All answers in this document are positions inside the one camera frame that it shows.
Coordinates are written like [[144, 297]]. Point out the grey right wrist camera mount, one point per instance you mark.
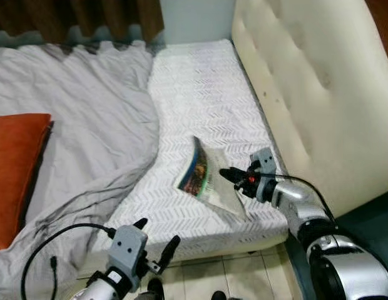
[[264, 161]]

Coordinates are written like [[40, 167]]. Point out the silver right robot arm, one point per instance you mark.
[[300, 206]]

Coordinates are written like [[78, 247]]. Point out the black left robot foot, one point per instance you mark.
[[156, 290]]

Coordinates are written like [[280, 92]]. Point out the grey blanket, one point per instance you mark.
[[87, 125]]

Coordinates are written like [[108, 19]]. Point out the white patterned mattress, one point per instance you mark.
[[200, 94]]

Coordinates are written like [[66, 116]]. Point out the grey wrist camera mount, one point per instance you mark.
[[264, 161], [127, 247]]

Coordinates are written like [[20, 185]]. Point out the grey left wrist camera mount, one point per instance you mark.
[[127, 247]]

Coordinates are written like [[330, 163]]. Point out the black right robot foot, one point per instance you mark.
[[218, 295]]

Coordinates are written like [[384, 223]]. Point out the colourful cover magazine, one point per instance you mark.
[[197, 172]]

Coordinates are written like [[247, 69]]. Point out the black robot foot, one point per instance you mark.
[[218, 295], [156, 290]]

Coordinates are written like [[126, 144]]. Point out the brown curtain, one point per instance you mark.
[[56, 15]]

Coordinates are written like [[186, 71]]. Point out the cream tufted headboard wooden frame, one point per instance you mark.
[[319, 81]]

